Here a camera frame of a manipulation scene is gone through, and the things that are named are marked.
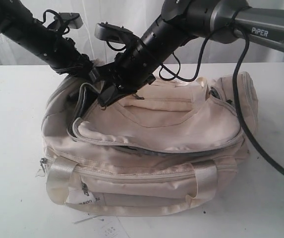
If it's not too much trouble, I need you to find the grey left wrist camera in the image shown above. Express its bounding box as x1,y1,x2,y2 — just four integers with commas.
47,12,83,30

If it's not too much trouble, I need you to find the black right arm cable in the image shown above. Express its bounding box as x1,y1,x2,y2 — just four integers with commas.
159,14,284,185

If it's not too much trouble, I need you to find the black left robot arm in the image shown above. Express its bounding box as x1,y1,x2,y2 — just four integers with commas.
0,0,93,79

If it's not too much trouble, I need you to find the white paper hang tag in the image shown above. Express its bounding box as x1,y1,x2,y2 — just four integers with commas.
66,178,108,224

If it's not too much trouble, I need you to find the cream fabric duffel bag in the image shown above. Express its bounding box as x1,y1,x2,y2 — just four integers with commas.
41,75,250,217

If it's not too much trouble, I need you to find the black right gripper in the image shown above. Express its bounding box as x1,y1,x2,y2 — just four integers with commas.
90,47,162,107

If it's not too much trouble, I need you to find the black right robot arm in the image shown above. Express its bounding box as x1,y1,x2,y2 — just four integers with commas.
91,0,284,107

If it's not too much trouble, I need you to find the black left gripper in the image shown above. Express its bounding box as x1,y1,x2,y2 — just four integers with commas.
52,37,93,79

